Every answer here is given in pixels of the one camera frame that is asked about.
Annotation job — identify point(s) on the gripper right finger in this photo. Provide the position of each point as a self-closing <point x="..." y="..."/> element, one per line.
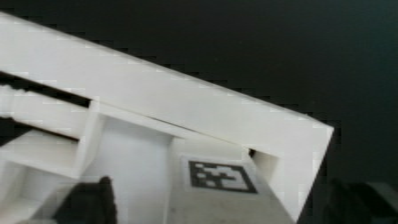
<point x="360" y="203"/>

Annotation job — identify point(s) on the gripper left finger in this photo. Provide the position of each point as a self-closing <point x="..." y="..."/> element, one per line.
<point x="87" y="207"/>

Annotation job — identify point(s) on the white chair leg block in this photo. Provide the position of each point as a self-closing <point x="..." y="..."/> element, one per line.
<point x="220" y="194"/>

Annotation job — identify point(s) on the white U-shaped fence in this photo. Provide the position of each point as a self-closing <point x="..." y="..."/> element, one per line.
<point x="80" y="73"/>

